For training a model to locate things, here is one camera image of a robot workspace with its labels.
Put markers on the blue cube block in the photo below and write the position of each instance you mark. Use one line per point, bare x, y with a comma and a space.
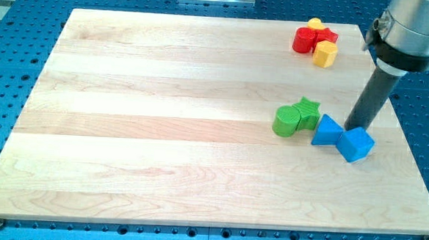
355, 144

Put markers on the green cylinder block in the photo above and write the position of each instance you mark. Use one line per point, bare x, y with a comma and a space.
286, 121

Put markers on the wooden board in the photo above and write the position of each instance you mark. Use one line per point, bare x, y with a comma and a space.
154, 119

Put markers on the red cylinder block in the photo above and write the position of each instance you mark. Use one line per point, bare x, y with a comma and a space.
303, 40

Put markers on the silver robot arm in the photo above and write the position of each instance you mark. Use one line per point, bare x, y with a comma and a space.
400, 37

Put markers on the yellow round block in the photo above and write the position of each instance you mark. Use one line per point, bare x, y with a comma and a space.
315, 24

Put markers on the blue triangle block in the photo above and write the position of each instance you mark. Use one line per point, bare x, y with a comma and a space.
328, 132

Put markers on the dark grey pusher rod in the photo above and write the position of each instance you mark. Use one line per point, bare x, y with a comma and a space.
372, 99

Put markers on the green star block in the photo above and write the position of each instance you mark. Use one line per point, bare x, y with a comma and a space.
309, 113

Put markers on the red star block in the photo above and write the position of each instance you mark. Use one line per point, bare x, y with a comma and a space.
324, 34

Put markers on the yellow hexagon block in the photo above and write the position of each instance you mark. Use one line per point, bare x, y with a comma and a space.
324, 54

